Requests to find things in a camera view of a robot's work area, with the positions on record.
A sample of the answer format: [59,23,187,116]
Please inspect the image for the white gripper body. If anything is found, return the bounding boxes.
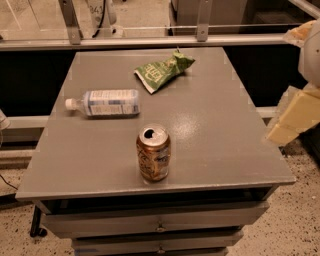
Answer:
[298,20,320,88]

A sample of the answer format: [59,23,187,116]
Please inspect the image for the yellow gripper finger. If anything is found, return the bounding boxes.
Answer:
[265,85,320,146]
[283,20,315,48]

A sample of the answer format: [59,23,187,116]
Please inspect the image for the blue label plastic water bottle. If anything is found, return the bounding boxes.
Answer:
[65,89,140,117]

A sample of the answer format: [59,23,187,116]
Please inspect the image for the green chip bag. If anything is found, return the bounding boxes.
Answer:
[134,50,195,94]

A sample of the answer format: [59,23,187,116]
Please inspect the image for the gold soda can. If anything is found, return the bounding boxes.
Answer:
[136,123,171,182]

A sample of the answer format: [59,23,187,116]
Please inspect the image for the grey drawer cabinet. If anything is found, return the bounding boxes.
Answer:
[17,48,294,256]

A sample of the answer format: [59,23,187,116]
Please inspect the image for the grey drawer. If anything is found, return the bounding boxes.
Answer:
[72,230,243,256]
[42,201,269,238]

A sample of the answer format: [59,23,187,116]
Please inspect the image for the top grey drawer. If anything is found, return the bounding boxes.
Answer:
[42,201,269,238]

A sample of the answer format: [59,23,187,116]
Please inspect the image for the black caster leg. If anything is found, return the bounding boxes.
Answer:
[30,206,47,238]

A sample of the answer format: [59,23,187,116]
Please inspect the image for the metal railing frame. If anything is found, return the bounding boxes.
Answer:
[0,0,320,52]

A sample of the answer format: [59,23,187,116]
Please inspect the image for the black floor cable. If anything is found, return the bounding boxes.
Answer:
[0,173,18,191]

